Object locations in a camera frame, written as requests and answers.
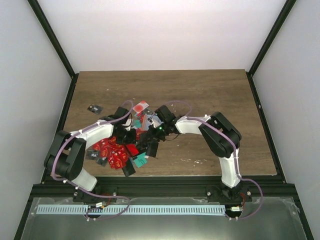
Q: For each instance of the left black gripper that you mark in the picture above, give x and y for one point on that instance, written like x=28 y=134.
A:
x=132 y=140

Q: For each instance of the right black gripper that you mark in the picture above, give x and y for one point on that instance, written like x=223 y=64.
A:
x=152 y=133

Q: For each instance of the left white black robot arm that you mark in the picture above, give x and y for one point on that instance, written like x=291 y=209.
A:
x=65 y=158

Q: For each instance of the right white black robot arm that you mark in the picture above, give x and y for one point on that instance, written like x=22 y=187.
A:
x=222 y=138

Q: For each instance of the red card left pile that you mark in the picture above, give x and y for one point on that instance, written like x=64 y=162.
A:
x=109 y=148

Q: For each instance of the white red circle card top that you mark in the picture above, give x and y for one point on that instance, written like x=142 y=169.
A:
x=141 y=106

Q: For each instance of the red VIP card front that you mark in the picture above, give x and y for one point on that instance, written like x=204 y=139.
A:
x=118 y=160

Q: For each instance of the teal card front pile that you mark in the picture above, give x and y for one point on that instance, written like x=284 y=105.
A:
x=140 y=160

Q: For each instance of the black glossy card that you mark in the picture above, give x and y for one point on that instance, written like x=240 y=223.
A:
x=152 y=148

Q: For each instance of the black card low left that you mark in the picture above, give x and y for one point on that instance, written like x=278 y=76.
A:
x=102 y=161

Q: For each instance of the black card at front edge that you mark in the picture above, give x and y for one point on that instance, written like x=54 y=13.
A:
x=128 y=170

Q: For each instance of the black VIP card far left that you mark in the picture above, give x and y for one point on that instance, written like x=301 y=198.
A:
x=96 y=109

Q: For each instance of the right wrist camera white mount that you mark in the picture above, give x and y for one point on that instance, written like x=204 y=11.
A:
x=154 y=121

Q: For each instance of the light blue slotted cable duct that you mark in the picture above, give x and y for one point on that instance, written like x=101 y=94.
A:
x=64 y=209

